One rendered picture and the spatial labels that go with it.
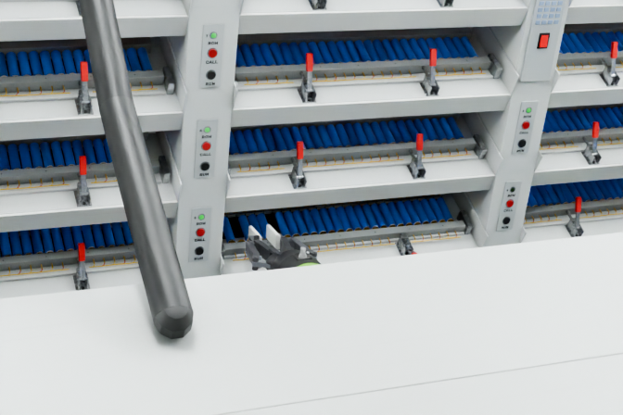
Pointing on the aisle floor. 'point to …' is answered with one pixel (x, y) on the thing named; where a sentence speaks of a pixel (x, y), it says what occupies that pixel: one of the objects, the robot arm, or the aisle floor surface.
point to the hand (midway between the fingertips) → (263, 237)
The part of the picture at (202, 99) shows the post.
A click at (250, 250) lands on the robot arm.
